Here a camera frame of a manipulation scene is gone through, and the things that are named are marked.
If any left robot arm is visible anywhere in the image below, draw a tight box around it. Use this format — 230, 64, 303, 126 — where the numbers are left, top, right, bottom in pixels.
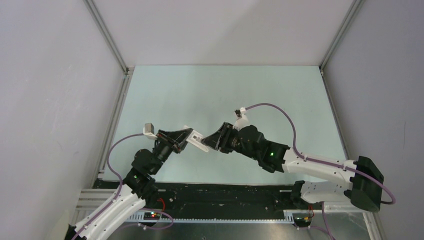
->
64, 128, 193, 240

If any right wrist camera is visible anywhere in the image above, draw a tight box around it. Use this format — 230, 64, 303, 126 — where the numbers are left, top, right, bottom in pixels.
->
233, 107, 249, 131

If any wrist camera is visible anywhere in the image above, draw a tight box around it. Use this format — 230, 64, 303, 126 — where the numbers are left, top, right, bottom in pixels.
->
233, 107, 249, 131
143, 123, 157, 140

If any white cable duct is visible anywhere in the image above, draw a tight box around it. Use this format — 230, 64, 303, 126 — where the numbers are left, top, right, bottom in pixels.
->
124, 211, 294, 224

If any aluminium frame rail left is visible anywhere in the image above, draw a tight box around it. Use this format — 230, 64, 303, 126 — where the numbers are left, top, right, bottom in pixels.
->
84, 0, 135, 181

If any aluminium frame rail right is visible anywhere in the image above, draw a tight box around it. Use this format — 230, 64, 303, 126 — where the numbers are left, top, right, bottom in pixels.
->
318, 0, 387, 240

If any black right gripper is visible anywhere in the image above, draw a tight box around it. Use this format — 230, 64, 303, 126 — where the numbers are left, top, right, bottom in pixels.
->
201, 122, 259, 161

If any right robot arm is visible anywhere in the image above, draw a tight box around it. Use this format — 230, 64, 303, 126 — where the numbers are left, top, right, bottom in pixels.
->
201, 122, 384, 213

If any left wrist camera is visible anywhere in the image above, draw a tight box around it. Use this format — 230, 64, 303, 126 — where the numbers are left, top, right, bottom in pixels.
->
143, 123, 157, 140

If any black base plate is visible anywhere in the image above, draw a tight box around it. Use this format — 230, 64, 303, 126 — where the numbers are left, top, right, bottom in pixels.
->
94, 180, 324, 220

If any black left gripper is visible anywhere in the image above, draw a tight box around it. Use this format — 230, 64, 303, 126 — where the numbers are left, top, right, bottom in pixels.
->
150, 128, 194, 175

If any white remote control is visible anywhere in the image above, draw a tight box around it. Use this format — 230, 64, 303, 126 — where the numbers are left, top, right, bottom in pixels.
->
182, 125, 209, 153

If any aluminium frame rail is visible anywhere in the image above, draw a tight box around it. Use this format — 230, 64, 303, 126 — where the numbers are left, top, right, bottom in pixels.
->
84, 0, 135, 181
318, 0, 387, 240

